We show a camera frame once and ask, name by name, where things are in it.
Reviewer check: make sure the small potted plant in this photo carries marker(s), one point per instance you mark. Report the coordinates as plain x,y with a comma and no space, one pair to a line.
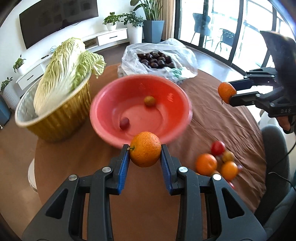
111,21

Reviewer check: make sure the dark chestnuts pile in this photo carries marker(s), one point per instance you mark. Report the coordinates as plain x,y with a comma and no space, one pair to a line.
156,60

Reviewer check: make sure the blue-grey planter pot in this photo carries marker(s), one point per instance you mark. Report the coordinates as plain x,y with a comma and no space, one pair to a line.
153,31

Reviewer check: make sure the clear plastic bag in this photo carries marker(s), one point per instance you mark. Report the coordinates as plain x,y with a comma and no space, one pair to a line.
184,59

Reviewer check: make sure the large orange on table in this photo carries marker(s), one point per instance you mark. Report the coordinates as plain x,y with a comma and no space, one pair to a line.
206,164

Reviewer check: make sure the grey chair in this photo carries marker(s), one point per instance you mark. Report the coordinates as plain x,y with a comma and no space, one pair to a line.
276,211

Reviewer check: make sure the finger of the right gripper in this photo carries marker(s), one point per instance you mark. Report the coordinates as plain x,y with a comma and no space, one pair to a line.
268,102
258,77

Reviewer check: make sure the small yellowish fruit in bowl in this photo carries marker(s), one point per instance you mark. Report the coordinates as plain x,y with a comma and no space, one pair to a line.
149,101

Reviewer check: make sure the black wall television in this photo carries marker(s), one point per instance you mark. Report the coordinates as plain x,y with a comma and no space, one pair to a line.
46,17

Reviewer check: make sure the gold foil tray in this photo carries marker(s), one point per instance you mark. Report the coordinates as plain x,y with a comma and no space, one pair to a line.
62,121

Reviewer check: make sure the person right hand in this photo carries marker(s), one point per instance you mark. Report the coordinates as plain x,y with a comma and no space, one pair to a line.
284,123

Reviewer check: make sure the dark red grape tomato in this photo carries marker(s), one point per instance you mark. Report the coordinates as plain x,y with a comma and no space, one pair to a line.
124,123

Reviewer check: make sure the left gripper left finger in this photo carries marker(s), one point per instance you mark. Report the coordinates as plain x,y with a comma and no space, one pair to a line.
61,217

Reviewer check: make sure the red plastic colander bowl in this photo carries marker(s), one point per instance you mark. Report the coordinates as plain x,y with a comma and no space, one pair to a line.
124,97

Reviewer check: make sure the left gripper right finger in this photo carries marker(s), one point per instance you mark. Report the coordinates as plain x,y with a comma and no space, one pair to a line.
228,218

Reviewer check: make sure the napa cabbage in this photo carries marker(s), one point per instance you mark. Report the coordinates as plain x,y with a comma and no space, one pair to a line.
54,88

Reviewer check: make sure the brown longan fruit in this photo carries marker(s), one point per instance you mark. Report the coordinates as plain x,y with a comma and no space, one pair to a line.
228,156

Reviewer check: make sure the white tv cabinet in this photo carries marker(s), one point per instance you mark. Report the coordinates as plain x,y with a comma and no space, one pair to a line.
68,55

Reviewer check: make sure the white planter pot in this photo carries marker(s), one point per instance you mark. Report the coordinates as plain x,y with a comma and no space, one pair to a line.
134,34

